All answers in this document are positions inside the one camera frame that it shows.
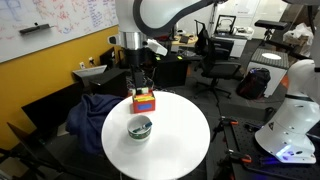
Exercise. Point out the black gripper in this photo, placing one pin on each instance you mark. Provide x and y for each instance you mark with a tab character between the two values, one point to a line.
135	65

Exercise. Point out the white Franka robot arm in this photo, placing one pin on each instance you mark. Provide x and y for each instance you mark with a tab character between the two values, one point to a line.
293	126

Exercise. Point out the red box with blue label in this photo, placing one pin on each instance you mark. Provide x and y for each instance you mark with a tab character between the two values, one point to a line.
144	104

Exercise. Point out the black low cabinet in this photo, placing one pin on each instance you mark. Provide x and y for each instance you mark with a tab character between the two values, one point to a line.
108	81

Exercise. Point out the black desk block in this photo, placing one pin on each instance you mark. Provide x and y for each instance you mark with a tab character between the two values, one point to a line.
170	70

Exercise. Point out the white tray shelf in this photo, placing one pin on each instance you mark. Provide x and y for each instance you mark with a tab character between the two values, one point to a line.
89	70

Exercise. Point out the dark blue blanket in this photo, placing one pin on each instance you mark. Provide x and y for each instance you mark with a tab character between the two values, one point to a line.
87	116

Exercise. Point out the black office chair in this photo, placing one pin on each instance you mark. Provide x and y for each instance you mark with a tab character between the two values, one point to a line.
218	63

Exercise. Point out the orange black clamp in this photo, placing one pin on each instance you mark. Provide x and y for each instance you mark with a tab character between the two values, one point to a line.
228	122
238	156

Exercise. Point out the white drawer cabinet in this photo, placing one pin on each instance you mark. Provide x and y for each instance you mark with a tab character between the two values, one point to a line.
233	43

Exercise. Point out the black backpack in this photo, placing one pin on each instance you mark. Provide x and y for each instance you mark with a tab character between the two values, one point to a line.
254	83

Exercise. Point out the black tripod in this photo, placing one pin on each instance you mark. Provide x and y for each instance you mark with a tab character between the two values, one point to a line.
30	150

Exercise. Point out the white stand with round disc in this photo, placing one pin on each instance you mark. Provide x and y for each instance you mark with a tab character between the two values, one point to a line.
268	66

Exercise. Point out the white plastic bag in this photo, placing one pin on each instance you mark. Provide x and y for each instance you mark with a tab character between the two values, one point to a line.
301	35

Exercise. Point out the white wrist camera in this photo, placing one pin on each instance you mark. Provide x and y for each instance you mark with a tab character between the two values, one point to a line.
157	46

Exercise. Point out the black frame 3D printer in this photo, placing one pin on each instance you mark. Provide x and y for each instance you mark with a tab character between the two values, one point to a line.
226	24

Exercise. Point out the white wall whiteboard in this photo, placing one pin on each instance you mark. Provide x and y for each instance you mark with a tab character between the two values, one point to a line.
56	23

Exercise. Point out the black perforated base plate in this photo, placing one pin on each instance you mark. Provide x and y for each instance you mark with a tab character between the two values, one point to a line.
253	166

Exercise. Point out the black bar camera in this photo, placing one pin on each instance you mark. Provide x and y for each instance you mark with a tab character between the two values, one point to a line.
270	24

